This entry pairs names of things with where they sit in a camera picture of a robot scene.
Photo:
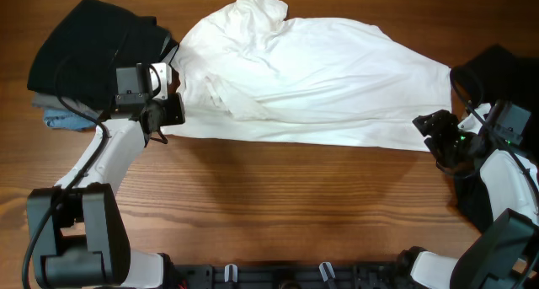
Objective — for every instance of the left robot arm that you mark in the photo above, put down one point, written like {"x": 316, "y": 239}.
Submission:
{"x": 77, "y": 236}

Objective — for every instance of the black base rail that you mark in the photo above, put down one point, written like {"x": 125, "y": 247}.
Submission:
{"x": 377, "y": 275}

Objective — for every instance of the folded black garment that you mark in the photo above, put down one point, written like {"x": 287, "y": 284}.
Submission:
{"x": 82, "y": 53}

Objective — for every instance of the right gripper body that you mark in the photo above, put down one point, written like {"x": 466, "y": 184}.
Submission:
{"x": 450, "y": 141}

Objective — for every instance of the folded light blue garment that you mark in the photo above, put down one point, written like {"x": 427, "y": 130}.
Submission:
{"x": 65, "y": 119}

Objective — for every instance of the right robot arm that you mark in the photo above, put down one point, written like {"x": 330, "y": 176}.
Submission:
{"x": 505, "y": 256}

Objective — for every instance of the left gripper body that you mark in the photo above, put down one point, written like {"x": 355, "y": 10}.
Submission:
{"x": 170, "y": 110}

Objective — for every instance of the white t-shirt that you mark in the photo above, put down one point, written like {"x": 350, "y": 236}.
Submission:
{"x": 248, "y": 72}

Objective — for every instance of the folded grey garment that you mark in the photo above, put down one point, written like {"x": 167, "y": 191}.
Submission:
{"x": 51, "y": 102}

